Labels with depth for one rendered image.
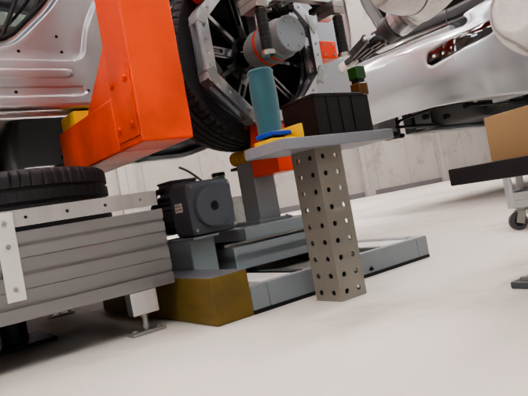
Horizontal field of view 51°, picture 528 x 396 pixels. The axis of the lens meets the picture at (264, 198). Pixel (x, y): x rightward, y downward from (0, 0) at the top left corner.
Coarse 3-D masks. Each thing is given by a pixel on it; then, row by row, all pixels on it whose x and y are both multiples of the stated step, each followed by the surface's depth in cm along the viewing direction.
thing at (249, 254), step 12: (252, 240) 195; (264, 240) 196; (276, 240) 193; (288, 240) 196; (300, 240) 200; (216, 252) 191; (228, 252) 185; (240, 252) 184; (252, 252) 186; (264, 252) 189; (276, 252) 192; (288, 252) 196; (300, 252) 199; (228, 264) 186; (240, 264) 183; (252, 264) 186
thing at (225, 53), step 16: (224, 0) 209; (208, 16) 197; (224, 16) 225; (240, 16) 224; (272, 16) 218; (224, 32) 200; (240, 32) 205; (192, 48) 190; (224, 48) 199; (240, 48) 209; (288, 64) 217; (240, 80) 202; (288, 80) 224; (288, 96) 216
